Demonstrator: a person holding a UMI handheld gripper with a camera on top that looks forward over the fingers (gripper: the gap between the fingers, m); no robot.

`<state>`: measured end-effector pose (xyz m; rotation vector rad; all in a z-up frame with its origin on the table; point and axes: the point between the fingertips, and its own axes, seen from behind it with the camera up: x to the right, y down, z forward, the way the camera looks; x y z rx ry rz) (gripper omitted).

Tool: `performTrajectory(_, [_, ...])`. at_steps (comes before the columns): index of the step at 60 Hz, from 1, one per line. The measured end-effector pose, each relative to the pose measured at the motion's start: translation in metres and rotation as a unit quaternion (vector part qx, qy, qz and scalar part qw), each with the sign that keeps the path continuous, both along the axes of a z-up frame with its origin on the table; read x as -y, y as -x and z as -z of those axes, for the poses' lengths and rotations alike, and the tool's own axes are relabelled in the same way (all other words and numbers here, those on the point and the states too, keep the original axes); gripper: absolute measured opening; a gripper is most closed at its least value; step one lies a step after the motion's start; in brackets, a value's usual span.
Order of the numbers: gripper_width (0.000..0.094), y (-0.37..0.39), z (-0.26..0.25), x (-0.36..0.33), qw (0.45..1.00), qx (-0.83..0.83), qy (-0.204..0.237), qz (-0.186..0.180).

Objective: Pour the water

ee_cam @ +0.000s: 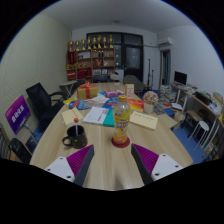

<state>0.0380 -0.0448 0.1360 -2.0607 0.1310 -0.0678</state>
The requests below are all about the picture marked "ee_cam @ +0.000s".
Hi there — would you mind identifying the orange book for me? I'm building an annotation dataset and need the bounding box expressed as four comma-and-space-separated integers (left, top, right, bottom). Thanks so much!
127, 98, 145, 113

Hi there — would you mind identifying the large tan envelope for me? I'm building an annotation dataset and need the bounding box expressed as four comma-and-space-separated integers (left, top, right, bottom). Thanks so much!
129, 110, 159, 131

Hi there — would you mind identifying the white air conditioner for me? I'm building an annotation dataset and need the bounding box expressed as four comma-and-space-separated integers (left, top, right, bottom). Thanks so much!
157, 36, 174, 48

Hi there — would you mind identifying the black bag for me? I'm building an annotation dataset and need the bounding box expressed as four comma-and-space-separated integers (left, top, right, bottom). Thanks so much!
8, 137, 33, 164

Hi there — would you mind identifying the yellow gift box red ribbon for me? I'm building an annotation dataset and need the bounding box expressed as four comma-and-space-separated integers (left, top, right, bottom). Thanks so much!
76, 81, 99, 101

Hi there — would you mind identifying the cluttered side desk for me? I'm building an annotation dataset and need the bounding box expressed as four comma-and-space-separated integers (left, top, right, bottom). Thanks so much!
171, 81, 224, 161

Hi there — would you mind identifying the stack of books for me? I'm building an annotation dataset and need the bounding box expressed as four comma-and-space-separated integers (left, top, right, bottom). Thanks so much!
159, 84, 177, 104

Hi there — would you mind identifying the black microphone stand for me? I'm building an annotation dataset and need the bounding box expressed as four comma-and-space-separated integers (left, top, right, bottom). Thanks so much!
145, 58, 156, 91

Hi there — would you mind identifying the colourful blue red booklet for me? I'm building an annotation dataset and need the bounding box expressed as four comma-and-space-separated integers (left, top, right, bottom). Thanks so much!
68, 99, 93, 111

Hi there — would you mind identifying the black office chair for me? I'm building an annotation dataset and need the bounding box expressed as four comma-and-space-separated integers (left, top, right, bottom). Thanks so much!
25, 82, 68, 131

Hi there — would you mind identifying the purple sign board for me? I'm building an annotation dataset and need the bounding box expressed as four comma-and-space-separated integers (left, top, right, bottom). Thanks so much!
4, 94, 32, 135

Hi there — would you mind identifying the white printed booklet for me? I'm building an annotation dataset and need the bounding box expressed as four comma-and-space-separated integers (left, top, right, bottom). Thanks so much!
82, 106, 110, 126

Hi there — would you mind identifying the striped cushion chair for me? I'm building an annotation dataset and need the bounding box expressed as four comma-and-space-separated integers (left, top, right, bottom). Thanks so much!
0, 123, 10, 160

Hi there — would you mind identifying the small upright orange box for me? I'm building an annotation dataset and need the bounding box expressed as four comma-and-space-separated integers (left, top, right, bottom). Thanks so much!
124, 83, 135, 100

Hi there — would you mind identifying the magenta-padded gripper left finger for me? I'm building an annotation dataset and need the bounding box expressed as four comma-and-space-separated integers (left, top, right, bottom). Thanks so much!
43, 144, 96, 187

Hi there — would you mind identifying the blue printed book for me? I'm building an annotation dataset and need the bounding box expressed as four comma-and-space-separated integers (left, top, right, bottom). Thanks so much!
102, 96, 119, 110

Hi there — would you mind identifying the red-tipped stirrer stick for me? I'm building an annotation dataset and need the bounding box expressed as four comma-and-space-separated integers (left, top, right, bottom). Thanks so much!
73, 117, 80, 137

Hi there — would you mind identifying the small round white table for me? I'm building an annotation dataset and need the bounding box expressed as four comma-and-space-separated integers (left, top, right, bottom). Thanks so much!
59, 79, 79, 98

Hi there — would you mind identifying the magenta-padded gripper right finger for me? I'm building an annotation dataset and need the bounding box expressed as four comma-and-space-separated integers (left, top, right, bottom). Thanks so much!
130, 143, 184, 186

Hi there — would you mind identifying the wooden shelf unit with trophies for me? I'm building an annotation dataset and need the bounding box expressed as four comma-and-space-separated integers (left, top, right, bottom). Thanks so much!
65, 34, 117, 82

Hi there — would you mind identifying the flat round red coaster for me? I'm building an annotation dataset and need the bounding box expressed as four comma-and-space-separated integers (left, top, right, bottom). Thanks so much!
111, 137, 131, 149

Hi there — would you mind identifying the grey chair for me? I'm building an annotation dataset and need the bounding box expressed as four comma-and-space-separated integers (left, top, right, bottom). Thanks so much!
123, 74, 146, 93

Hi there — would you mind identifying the black mug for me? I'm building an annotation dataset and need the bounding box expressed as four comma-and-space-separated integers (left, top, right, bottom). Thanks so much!
62, 124, 88, 150

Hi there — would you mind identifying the black computer monitor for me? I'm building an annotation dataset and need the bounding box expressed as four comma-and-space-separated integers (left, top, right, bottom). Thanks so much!
174, 70, 188, 86

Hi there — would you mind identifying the pink box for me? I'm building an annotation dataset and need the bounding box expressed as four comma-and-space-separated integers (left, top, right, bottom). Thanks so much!
104, 89, 124, 98

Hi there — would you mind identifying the pink flower potted plant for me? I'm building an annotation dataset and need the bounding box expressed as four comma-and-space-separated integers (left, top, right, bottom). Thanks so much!
142, 90, 160, 115

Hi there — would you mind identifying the pale yellow envelope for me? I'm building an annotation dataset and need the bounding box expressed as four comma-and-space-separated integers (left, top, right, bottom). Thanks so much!
61, 107, 84, 126

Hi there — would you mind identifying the white round stool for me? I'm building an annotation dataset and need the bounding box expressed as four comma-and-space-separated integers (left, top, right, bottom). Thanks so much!
193, 120, 214, 149

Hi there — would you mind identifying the orange drink bottle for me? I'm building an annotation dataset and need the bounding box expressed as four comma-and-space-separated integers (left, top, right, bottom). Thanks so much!
112, 94, 132, 145

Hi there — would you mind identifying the teal book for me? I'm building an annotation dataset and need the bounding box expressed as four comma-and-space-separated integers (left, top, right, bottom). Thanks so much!
102, 108, 116, 128

